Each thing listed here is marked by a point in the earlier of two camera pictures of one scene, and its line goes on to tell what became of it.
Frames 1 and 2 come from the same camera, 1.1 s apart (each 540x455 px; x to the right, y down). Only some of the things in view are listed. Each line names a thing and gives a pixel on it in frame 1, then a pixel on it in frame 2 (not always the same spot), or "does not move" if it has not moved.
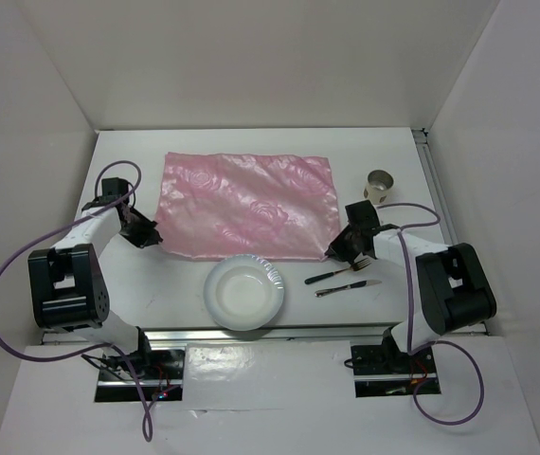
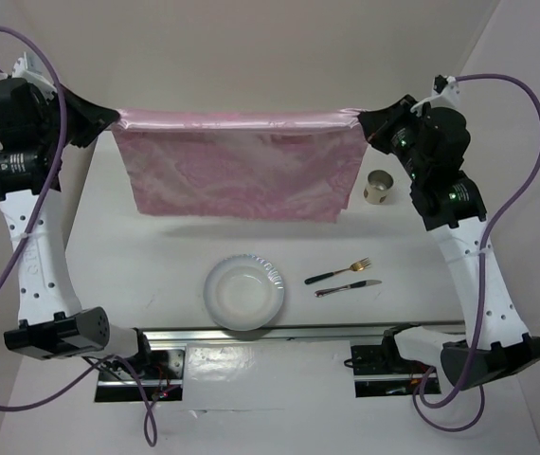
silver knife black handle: (328, 291) does not move
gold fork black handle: (354, 267) does not move
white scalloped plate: (243, 292) does not move
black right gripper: (338, 250) to (377, 122)
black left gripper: (148, 235) to (92, 118)
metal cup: (379, 182) does not move
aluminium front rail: (251, 336) does not move
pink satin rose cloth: (247, 208) to (286, 165)
